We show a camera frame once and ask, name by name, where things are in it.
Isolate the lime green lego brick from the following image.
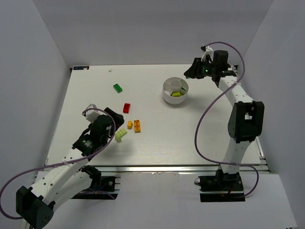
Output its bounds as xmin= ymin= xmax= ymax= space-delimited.
xmin=171 ymin=92 xmax=183 ymax=97

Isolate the green lego plate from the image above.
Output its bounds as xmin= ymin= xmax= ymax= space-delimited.
xmin=113 ymin=83 xmax=123 ymax=93

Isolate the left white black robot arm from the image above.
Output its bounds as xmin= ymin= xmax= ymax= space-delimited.
xmin=16 ymin=105 xmax=124 ymax=229

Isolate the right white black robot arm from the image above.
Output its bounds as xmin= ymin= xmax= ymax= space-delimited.
xmin=184 ymin=46 xmax=264 ymax=185

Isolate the small orange lego brick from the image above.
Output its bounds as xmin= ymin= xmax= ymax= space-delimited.
xmin=127 ymin=121 xmax=133 ymax=129

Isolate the red lego brick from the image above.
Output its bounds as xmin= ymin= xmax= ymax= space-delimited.
xmin=123 ymin=103 xmax=131 ymax=114

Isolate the pale green lego brick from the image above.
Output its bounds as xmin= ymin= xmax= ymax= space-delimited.
xmin=114 ymin=128 xmax=127 ymax=142

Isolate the orange yellow lego brick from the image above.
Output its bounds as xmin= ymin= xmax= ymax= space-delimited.
xmin=134 ymin=120 xmax=141 ymax=133

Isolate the white round divided container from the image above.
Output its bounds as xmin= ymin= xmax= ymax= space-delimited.
xmin=163 ymin=77 xmax=189 ymax=105

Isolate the left blue table label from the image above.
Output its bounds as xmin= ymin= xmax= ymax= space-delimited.
xmin=73 ymin=66 xmax=90 ymax=71

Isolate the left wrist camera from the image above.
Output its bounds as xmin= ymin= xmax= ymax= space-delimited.
xmin=82 ymin=104 xmax=101 ymax=124

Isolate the aluminium front rail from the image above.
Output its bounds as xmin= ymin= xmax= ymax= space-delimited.
xmin=44 ymin=164 xmax=271 ymax=174

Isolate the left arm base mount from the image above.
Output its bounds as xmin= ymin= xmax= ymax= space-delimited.
xmin=72 ymin=176 xmax=121 ymax=200

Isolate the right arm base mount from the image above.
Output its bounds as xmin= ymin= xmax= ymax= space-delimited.
xmin=194 ymin=176 xmax=245 ymax=203

